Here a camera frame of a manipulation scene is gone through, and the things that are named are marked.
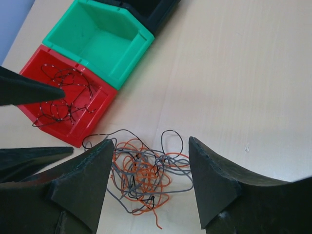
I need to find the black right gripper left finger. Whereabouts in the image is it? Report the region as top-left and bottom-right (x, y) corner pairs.
(0, 139), (113, 234)

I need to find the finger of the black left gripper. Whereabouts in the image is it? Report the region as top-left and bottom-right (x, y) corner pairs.
(0, 147), (74, 183)
(0, 67), (65, 106)

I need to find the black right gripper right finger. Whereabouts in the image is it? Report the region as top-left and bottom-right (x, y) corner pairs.
(189, 137), (312, 234)

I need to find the black white striped cable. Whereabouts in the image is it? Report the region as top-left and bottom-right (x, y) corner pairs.
(32, 64), (97, 127)

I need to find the grey cable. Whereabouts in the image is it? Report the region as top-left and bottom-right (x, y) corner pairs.
(106, 148), (195, 215)

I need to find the orange cable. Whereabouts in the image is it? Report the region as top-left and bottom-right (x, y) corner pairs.
(111, 138), (191, 230)

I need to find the red plastic bin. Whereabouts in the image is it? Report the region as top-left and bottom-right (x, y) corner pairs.
(18, 45), (117, 148)

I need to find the green plastic bin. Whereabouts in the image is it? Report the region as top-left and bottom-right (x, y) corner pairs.
(42, 0), (155, 90)

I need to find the black plastic bin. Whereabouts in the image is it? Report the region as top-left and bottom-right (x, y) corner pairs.
(98, 0), (180, 36)

